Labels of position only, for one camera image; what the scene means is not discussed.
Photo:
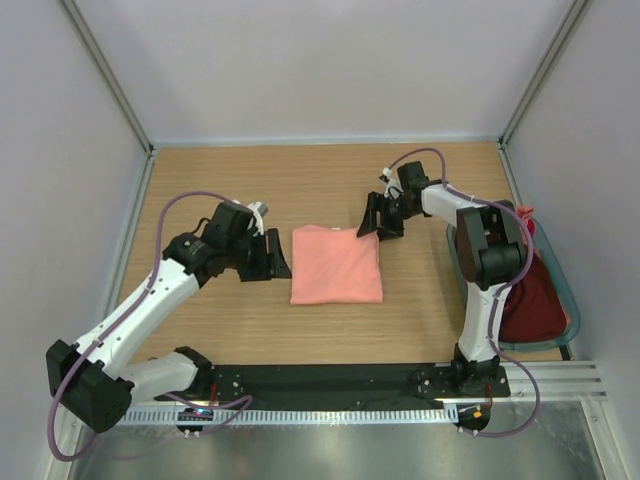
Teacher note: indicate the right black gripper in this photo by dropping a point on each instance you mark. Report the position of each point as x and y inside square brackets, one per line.
[389, 230]

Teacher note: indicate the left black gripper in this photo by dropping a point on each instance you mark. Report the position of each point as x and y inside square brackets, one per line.
[278, 267]

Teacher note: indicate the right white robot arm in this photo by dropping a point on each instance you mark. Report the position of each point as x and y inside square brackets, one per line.
[490, 252]

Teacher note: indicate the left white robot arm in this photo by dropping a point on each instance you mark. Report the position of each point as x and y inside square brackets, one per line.
[93, 377]

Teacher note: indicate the teal plastic basket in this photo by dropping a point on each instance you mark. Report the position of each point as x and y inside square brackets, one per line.
[565, 310]

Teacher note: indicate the dark red t shirt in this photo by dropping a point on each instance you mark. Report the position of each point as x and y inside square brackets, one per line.
[533, 311]

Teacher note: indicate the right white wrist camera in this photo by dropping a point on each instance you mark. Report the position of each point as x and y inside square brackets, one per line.
[392, 188]

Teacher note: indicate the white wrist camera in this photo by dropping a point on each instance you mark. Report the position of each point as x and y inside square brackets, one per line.
[259, 210]
[392, 188]

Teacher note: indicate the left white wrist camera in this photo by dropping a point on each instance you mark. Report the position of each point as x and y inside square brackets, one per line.
[259, 210]

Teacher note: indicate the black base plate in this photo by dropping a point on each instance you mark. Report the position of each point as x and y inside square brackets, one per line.
[325, 382]

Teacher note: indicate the white slotted cable duct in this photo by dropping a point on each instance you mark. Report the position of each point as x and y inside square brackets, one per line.
[180, 415]

